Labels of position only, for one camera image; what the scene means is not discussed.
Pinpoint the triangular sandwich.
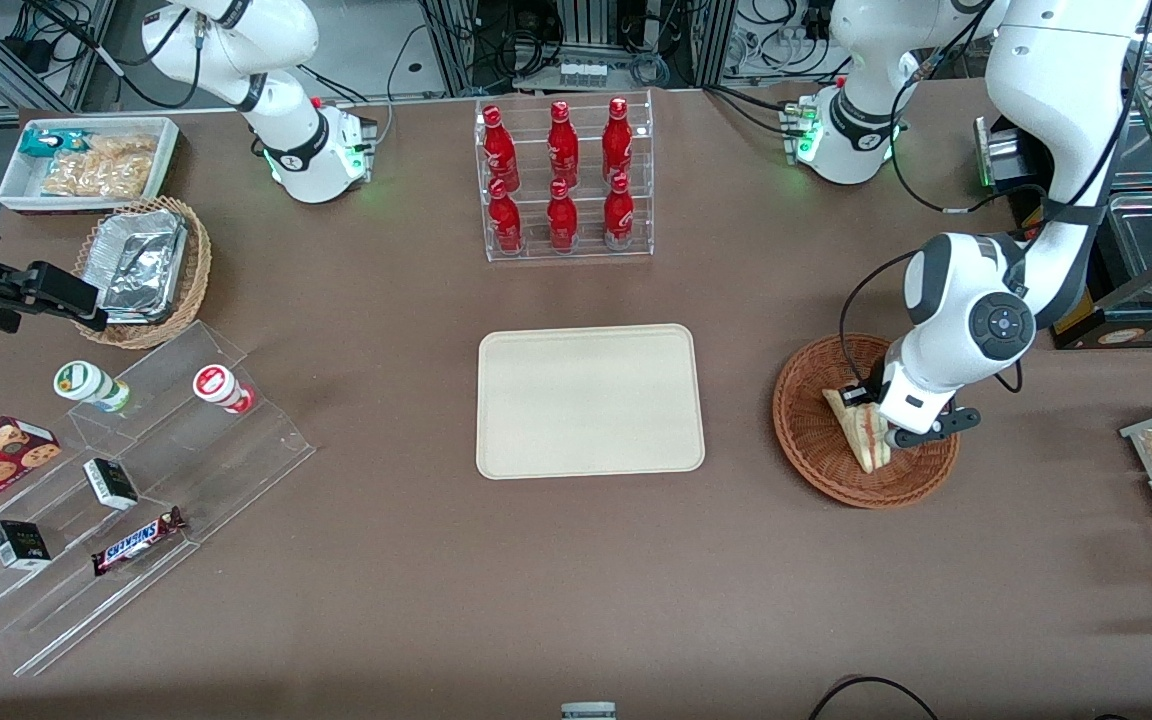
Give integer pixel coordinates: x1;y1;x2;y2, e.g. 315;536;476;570
822;388;893;474

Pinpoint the brown round wicker basket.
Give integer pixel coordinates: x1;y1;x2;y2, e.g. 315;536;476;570
772;333;960;509

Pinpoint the aluminium foil tray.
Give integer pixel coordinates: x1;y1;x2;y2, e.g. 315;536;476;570
91;210;188;323

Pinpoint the light tan wicker basket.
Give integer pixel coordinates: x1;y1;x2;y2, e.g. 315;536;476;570
73;196;212;350

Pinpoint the cream rectangular plastic tray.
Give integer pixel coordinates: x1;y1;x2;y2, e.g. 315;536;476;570
476;323;706;480

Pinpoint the green lid yogurt cup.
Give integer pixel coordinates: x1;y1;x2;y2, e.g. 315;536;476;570
53;361;132;414

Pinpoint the white rectangular snack bin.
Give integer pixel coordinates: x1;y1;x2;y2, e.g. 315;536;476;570
0;117;180;215

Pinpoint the clear bag of chips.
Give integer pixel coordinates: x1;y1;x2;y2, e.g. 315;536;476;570
41;135;158;199

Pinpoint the teal snack packet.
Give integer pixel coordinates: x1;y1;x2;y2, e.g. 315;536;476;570
19;128;89;161

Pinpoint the red lid yogurt cup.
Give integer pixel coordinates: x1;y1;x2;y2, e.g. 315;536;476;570
192;364;257;415

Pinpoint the black box with white label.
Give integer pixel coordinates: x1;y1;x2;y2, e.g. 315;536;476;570
83;458;139;511

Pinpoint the clear acrylic stepped shelf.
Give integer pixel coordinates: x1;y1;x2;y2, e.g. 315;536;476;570
0;320;317;678

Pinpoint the glass display cabinet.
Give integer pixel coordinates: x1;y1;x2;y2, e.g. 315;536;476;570
1051;0;1152;351

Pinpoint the black box with Face print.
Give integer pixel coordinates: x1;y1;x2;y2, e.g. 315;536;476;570
0;520;52;571

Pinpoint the Snickers chocolate bar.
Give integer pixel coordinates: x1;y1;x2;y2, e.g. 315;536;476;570
91;506;187;577

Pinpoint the black box with green light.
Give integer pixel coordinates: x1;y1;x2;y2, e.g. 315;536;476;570
974;115;1049;193

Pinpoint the clear acrylic bottle rack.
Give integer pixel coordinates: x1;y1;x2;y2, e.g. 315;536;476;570
474;90;655;263

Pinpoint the red drink bottle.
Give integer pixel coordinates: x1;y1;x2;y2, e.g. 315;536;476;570
488;180;524;253
547;100;581;187
546;179;579;251
602;97;634;181
603;172;636;249
482;105;521;191

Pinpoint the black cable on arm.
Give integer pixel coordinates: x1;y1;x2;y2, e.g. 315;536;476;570
839;248;929;391

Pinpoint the black cable loop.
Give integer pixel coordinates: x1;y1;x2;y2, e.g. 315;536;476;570
809;676;940;720

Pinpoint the aluminium frame rack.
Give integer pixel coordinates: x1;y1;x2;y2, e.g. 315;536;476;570
416;0;742;98

